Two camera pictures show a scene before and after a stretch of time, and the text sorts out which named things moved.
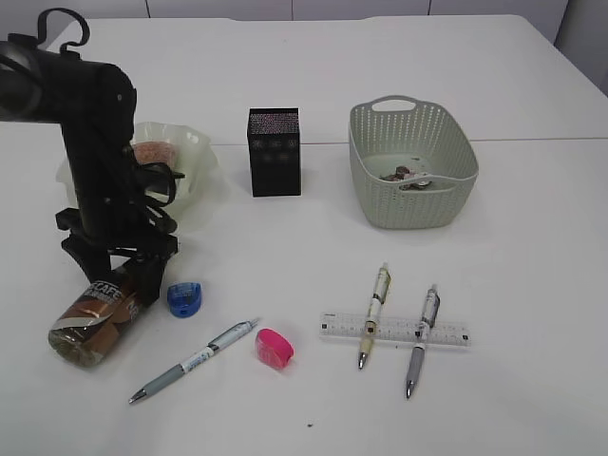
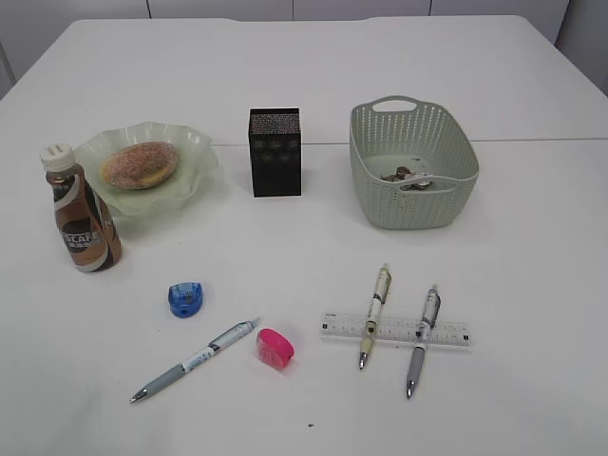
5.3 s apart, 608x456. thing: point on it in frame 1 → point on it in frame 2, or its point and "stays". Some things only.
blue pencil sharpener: [183, 298] stays
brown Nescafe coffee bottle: [97, 321] → [86, 224]
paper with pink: [414, 185] stays
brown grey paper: [401, 174] stays
